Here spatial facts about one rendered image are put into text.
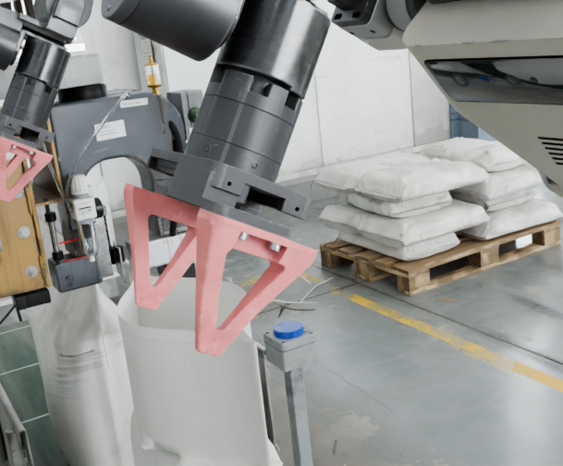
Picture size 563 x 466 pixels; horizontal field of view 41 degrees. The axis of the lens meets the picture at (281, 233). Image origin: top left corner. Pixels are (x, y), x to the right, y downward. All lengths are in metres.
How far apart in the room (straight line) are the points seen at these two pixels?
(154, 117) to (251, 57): 0.99
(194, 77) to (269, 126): 4.75
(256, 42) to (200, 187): 0.09
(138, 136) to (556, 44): 0.78
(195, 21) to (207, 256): 0.12
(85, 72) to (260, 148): 0.99
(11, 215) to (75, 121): 0.20
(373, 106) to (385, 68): 0.34
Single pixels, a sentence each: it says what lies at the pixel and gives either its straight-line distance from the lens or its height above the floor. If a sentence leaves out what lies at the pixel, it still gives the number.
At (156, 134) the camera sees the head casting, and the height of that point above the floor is 1.26.
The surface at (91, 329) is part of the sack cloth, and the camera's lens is 1.70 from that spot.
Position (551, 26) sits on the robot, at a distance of 0.94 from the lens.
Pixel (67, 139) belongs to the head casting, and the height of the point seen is 1.28.
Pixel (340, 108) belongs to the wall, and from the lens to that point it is 6.49.
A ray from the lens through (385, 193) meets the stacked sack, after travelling 3.98.
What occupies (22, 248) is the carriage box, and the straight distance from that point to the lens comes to 1.39.
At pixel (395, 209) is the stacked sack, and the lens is 4.04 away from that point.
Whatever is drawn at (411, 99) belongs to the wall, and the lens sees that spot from 6.96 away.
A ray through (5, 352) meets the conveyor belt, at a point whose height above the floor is 0.38.
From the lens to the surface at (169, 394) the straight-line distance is 1.12.
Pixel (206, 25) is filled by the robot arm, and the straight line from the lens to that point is 0.42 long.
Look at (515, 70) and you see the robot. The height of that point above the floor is 1.34.
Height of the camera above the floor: 1.42
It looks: 15 degrees down
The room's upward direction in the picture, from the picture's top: 6 degrees counter-clockwise
